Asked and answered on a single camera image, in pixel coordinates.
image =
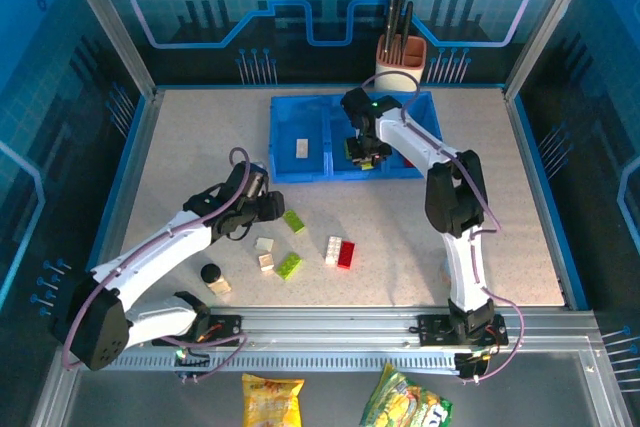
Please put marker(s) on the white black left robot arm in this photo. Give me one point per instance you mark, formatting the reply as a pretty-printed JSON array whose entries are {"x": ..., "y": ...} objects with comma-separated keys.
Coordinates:
[{"x": 160, "y": 247}]

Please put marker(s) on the red lego brick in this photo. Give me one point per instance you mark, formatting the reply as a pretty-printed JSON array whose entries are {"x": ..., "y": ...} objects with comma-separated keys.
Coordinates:
[
  {"x": 346, "y": 254},
  {"x": 409, "y": 163}
]

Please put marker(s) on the beige block with black knob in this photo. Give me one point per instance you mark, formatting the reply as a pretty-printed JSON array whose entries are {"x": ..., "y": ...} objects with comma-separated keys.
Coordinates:
[{"x": 212, "y": 274}]

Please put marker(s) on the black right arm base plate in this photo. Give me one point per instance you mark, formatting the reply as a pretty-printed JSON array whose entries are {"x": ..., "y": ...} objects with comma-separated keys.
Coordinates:
[{"x": 432, "y": 329}]

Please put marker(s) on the green yellow snack bag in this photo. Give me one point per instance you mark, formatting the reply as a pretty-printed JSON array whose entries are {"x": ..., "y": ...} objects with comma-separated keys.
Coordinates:
[{"x": 405, "y": 404}]

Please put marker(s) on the small white lego brick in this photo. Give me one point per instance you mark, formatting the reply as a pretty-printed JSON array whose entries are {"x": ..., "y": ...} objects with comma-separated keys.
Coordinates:
[
  {"x": 266, "y": 262},
  {"x": 264, "y": 244}
]

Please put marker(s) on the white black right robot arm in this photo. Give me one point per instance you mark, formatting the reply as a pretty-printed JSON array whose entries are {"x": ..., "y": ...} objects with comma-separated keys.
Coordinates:
[{"x": 415, "y": 139}]

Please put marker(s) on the aluminium mounting rail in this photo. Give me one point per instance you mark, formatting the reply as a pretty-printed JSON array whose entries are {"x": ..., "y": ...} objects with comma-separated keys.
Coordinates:
[{"x": 325, "y": 342}]

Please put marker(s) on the white pink knife holder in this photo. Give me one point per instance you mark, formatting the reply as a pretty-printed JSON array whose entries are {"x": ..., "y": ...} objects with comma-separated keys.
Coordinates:
[{"x": 395, "y": 67}]

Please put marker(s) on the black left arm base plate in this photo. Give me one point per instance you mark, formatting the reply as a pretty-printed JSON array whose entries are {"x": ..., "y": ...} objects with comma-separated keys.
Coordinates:
[{"x": 225, "y": 329}]

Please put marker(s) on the blue three-compartment plastic bin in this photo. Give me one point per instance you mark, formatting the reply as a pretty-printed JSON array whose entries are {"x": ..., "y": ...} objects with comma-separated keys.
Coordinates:
[{"x": 305, "y": 117}]

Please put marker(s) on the aluminium frame post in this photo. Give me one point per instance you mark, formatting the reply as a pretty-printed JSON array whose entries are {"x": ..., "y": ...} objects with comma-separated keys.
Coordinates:
[
  {"x": 110, "y": 22},
  {"x": 550, "y": 17}
]

